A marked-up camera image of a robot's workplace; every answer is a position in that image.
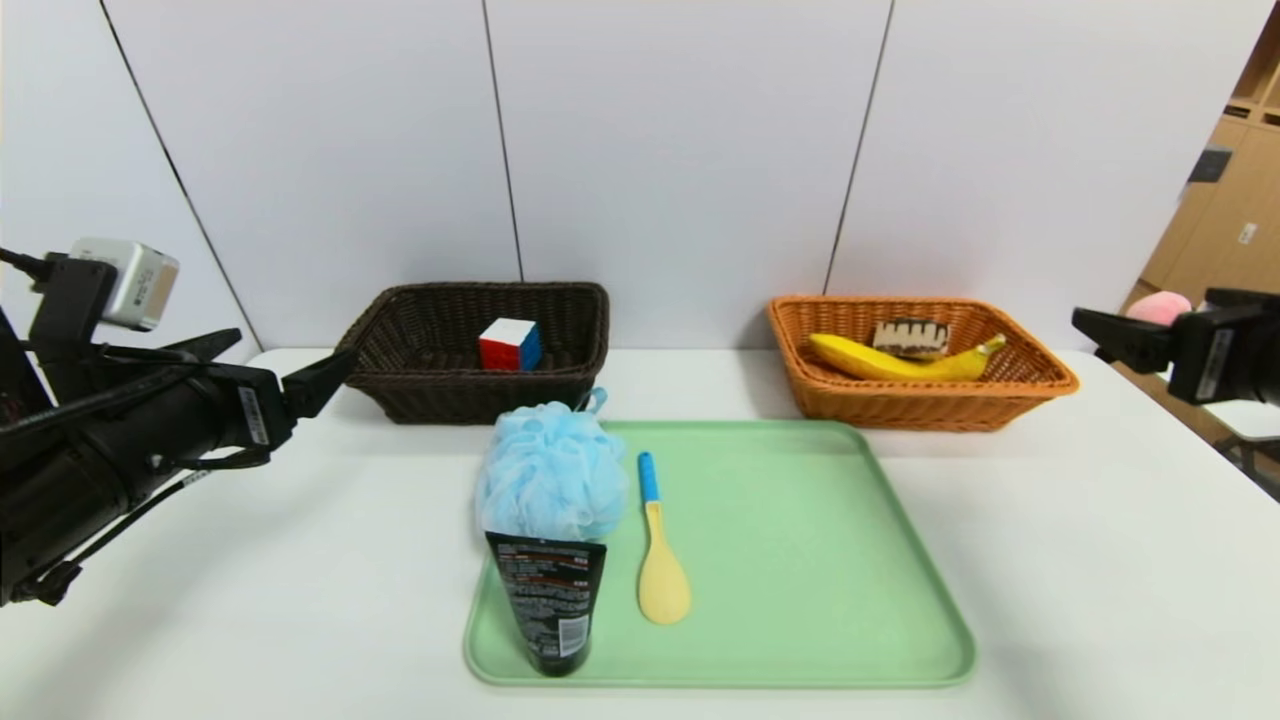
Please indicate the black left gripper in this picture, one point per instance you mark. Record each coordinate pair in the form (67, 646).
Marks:
(258, 413)

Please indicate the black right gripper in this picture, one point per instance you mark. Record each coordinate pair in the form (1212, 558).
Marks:
(1212, 352)

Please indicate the chocolate blueberry cake slice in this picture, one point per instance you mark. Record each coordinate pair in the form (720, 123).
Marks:
(910, 338)

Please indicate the yellow banana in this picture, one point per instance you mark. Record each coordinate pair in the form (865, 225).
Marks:
(870, 362)

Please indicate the red white puzzle cube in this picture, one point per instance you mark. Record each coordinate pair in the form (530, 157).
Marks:
(505, 348)

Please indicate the black cosmetic tube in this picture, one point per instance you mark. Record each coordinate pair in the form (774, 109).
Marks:
(545, 600)

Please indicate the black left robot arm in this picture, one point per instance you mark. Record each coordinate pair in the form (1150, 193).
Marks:
(70, 480)

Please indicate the orange wicker basket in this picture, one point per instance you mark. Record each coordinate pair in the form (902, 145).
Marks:
(930, 410)

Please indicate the dark brown wicker basket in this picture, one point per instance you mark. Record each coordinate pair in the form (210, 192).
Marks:
(440, 395)

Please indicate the pink plush peach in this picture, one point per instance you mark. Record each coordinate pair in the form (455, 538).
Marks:
(1160, 307)

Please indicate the white side table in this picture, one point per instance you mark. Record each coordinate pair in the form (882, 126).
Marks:
(1245, 420)

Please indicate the wooden cabinet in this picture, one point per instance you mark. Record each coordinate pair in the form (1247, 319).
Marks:
(1230, 200)

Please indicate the light blue mesh loofah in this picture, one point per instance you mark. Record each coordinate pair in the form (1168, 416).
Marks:
(550, 470)

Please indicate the light green plastic tray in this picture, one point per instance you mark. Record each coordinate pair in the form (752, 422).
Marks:
(800, 600)

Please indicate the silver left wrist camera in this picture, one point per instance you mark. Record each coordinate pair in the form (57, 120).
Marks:
(135, 285)

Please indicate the white wall socket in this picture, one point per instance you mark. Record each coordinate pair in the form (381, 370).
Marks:
(1247, 234)

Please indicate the dark grey wall box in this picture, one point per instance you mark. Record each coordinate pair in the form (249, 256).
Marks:
(1207, 167)

